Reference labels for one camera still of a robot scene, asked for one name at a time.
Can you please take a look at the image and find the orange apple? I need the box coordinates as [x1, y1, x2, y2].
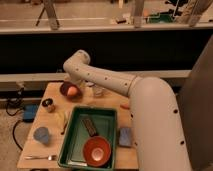
[67, 87, 77, 97]

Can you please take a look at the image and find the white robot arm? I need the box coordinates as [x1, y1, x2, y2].
[63, 50, 192, 171]

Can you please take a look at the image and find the clear plastic cup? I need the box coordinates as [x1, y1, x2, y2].
[87, 82, 104, 97]

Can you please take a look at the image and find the metal cup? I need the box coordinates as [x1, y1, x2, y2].
[42, 98, 55, 113]

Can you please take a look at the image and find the light blue cup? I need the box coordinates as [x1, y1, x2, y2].
[33, 127, 50, 144]

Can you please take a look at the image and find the purple bowl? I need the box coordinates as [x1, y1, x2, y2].
[59, 82, 82, 99]

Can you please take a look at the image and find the yellow banana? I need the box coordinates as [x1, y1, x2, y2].
[54, 111, 68, 135]

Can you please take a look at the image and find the green plastic tray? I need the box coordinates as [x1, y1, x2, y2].
[58, 106, 117, 171]

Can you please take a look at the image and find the brown chocolate bar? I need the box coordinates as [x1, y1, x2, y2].
[82, 117, 98, 137]

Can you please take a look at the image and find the orange carrot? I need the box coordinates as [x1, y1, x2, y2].
[120, 104, 130, 110]

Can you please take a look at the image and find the blue power box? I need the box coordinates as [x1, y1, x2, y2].
[22, 105, 38, 123]

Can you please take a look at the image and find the blue sponge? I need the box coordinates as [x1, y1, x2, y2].
[119, 127, 132, 147]

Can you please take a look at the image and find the orange bowl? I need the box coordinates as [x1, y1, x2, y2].
[83, 136, 111, 167]

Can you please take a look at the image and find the silver fork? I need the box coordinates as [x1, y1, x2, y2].
[24, 155, 57, 161]

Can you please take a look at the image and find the black cable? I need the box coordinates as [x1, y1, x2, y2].
[4, 96, 26, 152]

